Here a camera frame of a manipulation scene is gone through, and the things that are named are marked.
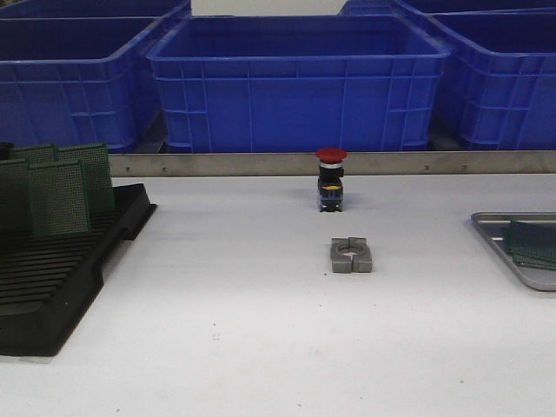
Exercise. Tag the green perforated circuit board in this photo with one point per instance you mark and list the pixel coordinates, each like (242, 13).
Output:
(531, 240)
(526, 261)
(59, 204)

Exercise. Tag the rear right green circuit board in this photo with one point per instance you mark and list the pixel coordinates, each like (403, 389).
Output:
(95, 159)

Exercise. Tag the metal tray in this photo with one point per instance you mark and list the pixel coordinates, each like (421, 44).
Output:
(490, 225)

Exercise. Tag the rear left green circuit board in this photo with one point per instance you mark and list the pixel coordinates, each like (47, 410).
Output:
(35, 154)

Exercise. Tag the black slotted board rack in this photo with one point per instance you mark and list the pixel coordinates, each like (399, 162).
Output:
(48, 283)

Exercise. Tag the left middle green circuit board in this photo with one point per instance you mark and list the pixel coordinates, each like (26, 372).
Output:
(15, 196)

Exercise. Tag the red emergency stop button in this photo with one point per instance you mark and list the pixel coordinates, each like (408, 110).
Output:
(329, 181)

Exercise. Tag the grey split clamp block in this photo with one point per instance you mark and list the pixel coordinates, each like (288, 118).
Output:
(350, 255)

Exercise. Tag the center blue plastic bin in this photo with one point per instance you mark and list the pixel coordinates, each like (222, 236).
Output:
(292, 84)

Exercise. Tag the blue plastic bin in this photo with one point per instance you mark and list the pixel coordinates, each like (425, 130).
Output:
(292, 84)
(74, 81)
(497, 91)

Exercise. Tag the far right blue bin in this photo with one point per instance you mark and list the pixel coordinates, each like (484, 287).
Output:
(423, 7)

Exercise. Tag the left blue plastic bin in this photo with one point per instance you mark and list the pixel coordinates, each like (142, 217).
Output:
(74, 81)

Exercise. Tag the right blue plastic bin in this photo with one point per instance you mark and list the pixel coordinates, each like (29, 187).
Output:
(497, 91)

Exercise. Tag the far left blue bin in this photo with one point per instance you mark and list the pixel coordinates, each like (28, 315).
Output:
(75, 9)

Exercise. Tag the metal rail strip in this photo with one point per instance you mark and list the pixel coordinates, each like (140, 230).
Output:
(357, 163)

